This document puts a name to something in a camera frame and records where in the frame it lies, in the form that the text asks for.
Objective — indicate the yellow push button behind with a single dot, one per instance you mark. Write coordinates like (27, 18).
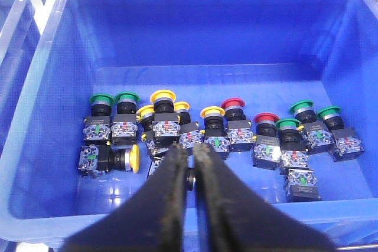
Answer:
(189, 131)

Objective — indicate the blue bin with buttons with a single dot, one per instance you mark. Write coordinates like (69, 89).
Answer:
(270, 53)

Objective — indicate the red button at bottom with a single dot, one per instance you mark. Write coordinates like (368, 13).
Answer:
(301, 186)

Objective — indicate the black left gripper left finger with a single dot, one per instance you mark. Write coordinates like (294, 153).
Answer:
(151, 220)

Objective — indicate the green push button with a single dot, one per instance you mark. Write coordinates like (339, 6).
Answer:
(315, 133)
(293, 150)
(97, 129)
(125, 124)
(347, 145)

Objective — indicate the green push button middle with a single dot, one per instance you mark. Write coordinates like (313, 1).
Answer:
(293, 150)

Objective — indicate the yellow push button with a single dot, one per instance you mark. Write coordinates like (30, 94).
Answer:
(189, 131)
(98, 160)
(145, 116)
(214, 131)

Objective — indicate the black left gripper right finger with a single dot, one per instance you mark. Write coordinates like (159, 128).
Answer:
(231, 217)

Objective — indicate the green push button far right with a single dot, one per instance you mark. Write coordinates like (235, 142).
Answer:
(347, 145)

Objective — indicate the red push button tall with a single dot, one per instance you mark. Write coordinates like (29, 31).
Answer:
(238, 126)

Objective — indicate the blue target bin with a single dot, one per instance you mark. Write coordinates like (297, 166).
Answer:
(19, 39)

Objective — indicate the green push button leftmost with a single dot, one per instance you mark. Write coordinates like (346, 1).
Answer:
(97, 129)

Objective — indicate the red push button low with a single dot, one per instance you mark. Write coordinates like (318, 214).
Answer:
(266, 149)

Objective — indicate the yellow push button raised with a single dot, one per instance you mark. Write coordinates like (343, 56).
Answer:
(166, 122)

